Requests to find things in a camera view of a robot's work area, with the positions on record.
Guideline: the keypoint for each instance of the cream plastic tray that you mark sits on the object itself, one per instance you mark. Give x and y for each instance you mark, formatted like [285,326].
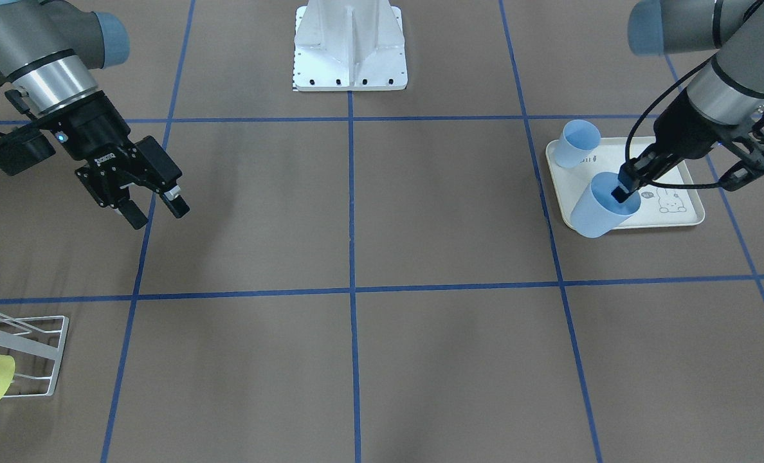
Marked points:
[660,207]

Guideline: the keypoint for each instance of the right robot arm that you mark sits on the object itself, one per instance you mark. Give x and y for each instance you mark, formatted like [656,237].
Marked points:
[48,50]

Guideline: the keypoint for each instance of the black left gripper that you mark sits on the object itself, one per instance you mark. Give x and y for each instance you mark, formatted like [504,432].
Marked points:
[687,133]

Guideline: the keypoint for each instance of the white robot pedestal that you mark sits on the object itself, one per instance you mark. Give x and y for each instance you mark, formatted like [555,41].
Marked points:
[345,46]

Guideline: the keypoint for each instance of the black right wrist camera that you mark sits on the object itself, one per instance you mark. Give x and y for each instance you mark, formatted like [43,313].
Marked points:
[22,149]

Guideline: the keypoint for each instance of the blue cup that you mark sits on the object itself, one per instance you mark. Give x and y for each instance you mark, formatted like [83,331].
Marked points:
[577,140]
[597,211]

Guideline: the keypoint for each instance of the white wire cup rack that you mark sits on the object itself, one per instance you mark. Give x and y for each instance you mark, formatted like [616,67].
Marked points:
[37,345]

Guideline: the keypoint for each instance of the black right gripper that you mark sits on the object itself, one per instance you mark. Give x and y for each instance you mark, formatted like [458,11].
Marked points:
[92,132]

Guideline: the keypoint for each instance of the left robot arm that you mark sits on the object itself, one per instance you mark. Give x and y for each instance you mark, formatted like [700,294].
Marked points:
[723,101]

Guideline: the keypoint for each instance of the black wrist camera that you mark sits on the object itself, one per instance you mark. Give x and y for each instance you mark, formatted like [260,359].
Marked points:
[22,149]
[746,141]

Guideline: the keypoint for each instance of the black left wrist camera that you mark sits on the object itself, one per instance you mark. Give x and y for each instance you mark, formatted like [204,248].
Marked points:
[746,141]

